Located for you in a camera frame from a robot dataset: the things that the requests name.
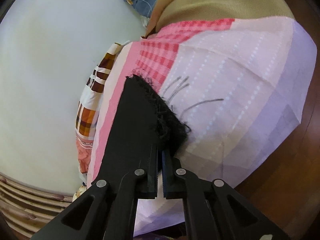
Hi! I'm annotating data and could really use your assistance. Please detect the tan woven cloth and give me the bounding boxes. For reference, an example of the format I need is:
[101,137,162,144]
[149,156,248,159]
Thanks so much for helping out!
[146,0,296,35]

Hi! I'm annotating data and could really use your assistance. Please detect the pink checked bed sheet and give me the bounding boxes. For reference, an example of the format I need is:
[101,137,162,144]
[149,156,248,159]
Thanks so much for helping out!
[86,17,314,237]

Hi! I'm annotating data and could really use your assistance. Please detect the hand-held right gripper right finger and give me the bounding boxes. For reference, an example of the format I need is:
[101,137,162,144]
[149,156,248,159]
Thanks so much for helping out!
[162,150,291,240]

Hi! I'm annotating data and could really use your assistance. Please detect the orange striped pillow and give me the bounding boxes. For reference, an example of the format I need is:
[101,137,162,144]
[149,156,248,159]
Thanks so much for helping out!
[75,42,125,183]

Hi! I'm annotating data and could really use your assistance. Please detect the black pants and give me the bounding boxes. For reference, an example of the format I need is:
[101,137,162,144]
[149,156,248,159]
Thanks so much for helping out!
[91,74,192,188]

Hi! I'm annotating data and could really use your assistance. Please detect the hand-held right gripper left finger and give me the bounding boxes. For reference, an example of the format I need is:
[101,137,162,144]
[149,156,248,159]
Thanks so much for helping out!
[31,144,158,240]

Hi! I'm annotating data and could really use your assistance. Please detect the beige ribbed panel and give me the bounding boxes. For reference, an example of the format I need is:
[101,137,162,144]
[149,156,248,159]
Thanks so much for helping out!
[0,172,76,238]

